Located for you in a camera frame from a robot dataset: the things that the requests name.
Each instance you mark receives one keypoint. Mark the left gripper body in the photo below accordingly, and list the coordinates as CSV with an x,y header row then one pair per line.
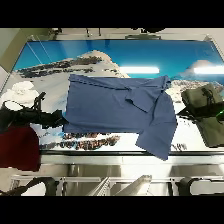
x,y
52,119

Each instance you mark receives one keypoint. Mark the blue T-shirt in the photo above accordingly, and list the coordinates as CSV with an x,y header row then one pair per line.
x,y
100,106

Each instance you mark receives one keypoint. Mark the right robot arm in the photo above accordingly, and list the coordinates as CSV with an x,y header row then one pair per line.
x,y
208,111

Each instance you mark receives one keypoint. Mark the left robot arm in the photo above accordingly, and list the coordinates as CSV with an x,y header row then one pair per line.
x,y
20,117

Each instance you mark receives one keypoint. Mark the white garment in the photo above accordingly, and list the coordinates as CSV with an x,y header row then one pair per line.
x,y
20,91

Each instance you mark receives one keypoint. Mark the dark red garment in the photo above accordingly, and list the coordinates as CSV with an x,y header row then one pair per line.
x,y
18,148

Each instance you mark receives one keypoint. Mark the olive green garment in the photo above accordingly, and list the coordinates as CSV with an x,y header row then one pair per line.
x,y
213,133

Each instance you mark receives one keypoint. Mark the silver frame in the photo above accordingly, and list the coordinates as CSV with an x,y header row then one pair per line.
x,y
100,169

